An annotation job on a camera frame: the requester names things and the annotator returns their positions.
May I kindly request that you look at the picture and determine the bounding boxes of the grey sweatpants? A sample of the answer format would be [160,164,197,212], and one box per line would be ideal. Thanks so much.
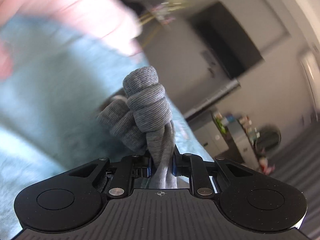
[98,66,177,189]

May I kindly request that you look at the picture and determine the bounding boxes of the white bedside cabinet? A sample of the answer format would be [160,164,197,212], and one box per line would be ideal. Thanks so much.
[189,112,229,157]

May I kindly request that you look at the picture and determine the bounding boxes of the grey white dressing table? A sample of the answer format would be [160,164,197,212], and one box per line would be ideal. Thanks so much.
[227,121,261,172]

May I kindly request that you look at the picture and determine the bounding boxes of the round black vanity mirror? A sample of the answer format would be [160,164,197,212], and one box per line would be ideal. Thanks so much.
[254,125,281,155]

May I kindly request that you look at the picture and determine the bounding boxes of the white tower air conditioner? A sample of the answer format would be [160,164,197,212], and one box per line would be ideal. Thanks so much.
[183,79,241,120]

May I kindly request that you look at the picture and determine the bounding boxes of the grey curtain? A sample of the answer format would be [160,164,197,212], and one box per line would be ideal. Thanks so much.
[271,124,319,239]

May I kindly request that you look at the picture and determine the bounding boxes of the light blue bed sheet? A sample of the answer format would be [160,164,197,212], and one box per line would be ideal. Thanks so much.
[0,12,216,240]

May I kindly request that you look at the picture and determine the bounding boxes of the round wooden side table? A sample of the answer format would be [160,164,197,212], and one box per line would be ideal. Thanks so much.
[139,0,190,48]

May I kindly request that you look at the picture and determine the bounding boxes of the wall power socket strip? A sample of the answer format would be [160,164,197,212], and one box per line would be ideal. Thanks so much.
[201,50,218,68]

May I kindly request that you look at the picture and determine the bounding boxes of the black wall television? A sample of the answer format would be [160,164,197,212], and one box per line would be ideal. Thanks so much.
[188,1,263,79]

